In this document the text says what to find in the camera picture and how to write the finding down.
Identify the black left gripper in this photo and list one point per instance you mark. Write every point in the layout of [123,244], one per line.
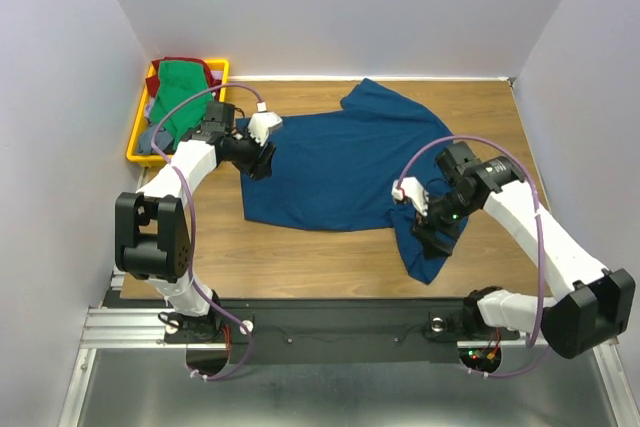
[258,168]

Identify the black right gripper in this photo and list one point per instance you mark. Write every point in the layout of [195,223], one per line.
[423,231]

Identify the blue t shirt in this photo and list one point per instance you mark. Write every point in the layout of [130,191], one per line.
[334,171]

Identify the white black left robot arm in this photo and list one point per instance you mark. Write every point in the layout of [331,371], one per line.
[153,226]

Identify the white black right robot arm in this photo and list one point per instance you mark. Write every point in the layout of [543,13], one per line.
[580,303]

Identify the grey t shirt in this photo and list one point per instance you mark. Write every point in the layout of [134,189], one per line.
[164,140]

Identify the green t shirt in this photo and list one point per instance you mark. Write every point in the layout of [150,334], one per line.
[179,81]

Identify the red t shirt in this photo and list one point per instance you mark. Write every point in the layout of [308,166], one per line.
[153,82]

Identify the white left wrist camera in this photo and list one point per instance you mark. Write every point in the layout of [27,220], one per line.
[263,123]

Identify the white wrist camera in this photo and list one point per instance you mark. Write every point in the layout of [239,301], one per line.
[409,190]
[263,123]

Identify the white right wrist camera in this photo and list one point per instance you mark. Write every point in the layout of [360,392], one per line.
[409,190]

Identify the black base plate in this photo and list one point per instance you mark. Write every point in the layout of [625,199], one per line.
[333,331]

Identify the aluminium frame rail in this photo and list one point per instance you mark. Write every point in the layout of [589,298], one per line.
[108,328]

